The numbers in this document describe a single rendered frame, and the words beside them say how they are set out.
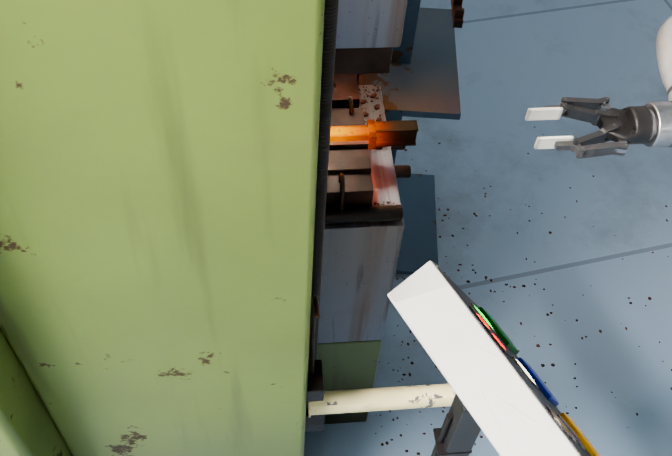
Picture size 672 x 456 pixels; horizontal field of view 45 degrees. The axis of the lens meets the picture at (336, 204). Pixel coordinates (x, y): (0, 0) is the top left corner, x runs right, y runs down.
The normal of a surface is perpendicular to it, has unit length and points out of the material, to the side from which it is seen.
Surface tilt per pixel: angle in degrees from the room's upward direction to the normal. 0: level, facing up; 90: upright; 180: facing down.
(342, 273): 90
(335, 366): 90
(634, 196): 0
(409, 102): 0
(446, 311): 30
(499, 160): 0
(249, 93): 90
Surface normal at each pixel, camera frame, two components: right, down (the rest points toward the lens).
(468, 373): -0.39, -0.35
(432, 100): 0.05, -0.61
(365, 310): 0.09, 0.79
